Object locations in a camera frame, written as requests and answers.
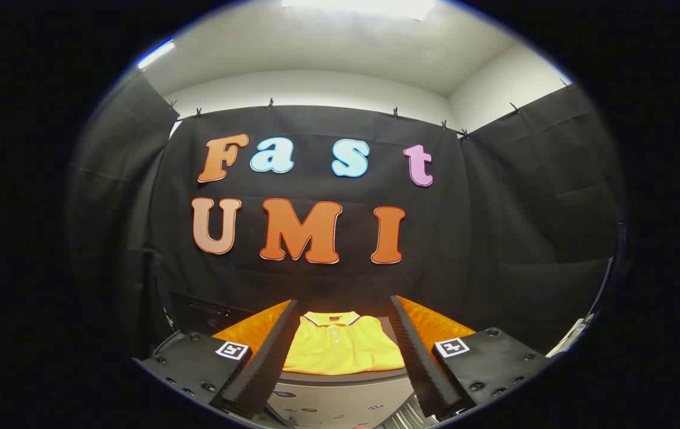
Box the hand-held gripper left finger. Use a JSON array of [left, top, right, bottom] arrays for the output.
[[133, 299, 300, 419]]

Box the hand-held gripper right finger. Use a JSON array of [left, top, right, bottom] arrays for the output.
[[390, 295, 555, 419]]

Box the yellow polo shirt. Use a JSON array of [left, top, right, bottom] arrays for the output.
[[282, 310, 406, 377]]

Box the black backdrop cloth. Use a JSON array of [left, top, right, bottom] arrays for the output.
[[69, 71, 626, 358]]

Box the white panel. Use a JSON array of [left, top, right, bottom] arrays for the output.
[[545, 316, 594, 358]]

